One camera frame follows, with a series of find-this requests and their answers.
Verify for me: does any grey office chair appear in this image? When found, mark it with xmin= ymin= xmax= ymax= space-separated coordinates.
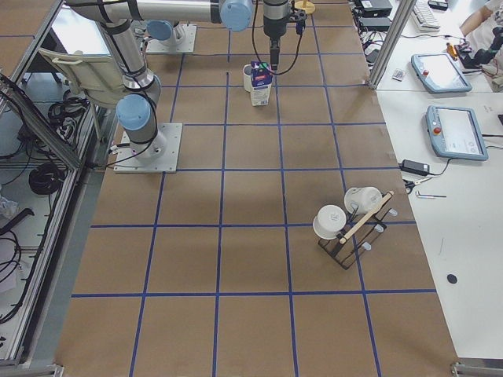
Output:
xmin=39 ymin=48 xmax=130 ymax=108

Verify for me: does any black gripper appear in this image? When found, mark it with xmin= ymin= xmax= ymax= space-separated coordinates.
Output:
xmin=263 ymin=0 xmax=289 ymax=71

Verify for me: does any blue white milk carton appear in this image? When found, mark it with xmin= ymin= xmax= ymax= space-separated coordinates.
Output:
xmin=250 ymin=60 xmax=273 ymax=107

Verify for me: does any white ribbed mug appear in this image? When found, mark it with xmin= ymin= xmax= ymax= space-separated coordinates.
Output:
xmin=242 ymin=64 xmax=252 ymax=93

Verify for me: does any blue teach pendant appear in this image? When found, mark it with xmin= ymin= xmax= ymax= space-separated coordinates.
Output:
xmin=411 ymin=53 xmax=472 ymax=93
xmin=425 ymin=105 xmax=488 ymax=161

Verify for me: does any aluminium frame post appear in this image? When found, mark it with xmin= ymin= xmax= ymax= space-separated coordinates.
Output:
xmin=368 ymin=0 xmax=415 ymax=90

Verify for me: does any black wire cup rack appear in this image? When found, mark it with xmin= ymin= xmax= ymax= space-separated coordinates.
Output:
xmin=318 ymin=194 xmax=398 ymax=270

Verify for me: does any black power adapter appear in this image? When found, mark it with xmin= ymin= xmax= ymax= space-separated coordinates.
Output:
xmin=399 ymin=159 xmax=430 ymax=177

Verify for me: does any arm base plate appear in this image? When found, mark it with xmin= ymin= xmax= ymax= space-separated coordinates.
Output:
xmin=112 ymin=123 xmax=183 ymax=174
xmin=146 ymin=24 xmax=197 ymax=54

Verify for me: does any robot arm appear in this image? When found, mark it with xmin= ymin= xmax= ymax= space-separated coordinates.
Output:
xmin=65 ymin=1 xmax=258 ymax=162
xmin=146 ymin=20 xmax=185 ymax=46

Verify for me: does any wooden mug tree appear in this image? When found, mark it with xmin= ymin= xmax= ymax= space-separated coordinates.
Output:
xmin=295 ymin=0 xmax=316 ymax=14

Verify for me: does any person at desk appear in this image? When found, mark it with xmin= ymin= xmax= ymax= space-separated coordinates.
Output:
xmin=460 ymin=0 xmax=502 ymax=48

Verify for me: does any white cup on rack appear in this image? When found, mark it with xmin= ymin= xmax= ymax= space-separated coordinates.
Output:
xmin=313 ymin=204 xmax=347 ymax=240
xmin=344 ymin=186 xmax=382 ymax=214

